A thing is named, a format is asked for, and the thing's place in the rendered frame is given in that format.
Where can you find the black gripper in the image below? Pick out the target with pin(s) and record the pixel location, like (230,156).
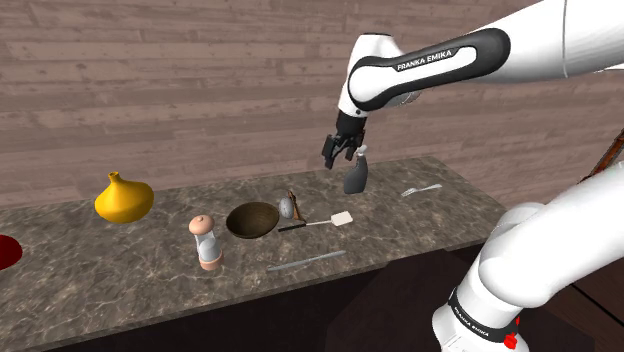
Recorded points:
(350,128)

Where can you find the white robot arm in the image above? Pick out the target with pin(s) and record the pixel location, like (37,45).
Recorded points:
(536,253)

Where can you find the grey spray bottle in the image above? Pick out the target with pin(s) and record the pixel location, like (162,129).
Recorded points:
(356,176)

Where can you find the grey egg-shaped object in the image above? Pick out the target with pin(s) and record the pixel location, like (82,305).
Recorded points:
(285,207)

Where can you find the silver fork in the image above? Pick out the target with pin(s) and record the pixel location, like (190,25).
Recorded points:
(420,189)

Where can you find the dark brown wooden bowl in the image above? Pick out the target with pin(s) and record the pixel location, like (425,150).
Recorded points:
(252,220)

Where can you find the long grey knife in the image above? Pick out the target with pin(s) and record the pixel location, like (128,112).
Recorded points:
(307,260)

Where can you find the pink and grey pepper mill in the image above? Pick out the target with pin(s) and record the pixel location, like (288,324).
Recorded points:
(208,244)

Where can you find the yellow bulbous vase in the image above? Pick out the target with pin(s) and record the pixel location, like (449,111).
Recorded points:
(124,200)

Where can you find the brown wooden stick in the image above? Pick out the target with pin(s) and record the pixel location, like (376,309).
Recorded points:
(607,156)

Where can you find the dark red bowl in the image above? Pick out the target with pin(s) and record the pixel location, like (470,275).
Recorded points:
(7,251)

